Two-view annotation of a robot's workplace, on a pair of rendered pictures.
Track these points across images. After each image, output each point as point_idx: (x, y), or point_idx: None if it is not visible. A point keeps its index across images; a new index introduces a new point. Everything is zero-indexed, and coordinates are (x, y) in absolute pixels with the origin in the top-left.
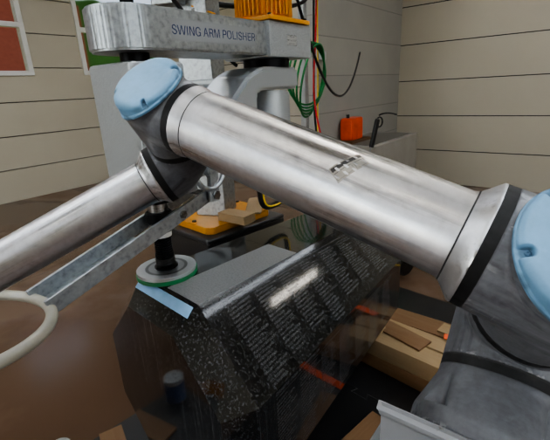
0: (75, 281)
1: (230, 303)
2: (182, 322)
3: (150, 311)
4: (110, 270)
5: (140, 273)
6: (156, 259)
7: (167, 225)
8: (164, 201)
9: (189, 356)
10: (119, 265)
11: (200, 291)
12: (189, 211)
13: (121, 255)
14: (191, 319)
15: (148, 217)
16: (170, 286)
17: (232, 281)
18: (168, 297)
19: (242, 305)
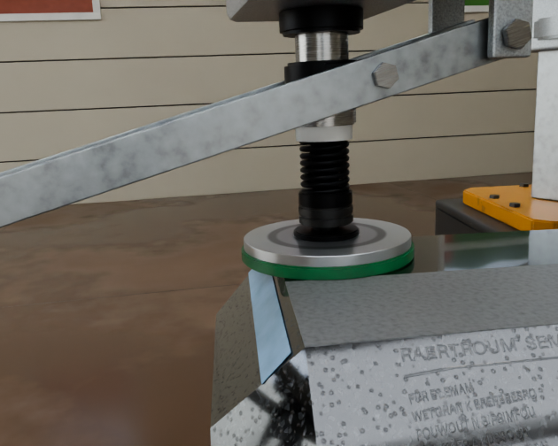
0: (15, 173)
1: (439, 389)
2: (248, 391)
3: (229, 335)
4: (121, 175)
5: (252, 234)
6: (299, 206)
7: (323, 96)
8: (329, 20)
9: None
10: (150, 171)
11: (355, 313)
12: (408, 73)
13: (161, 142)
14: (272, 390)
15: (286, 73)
16: (295, 281)
17: (485, 318)
18: (272, 307)
19: (488, 415)
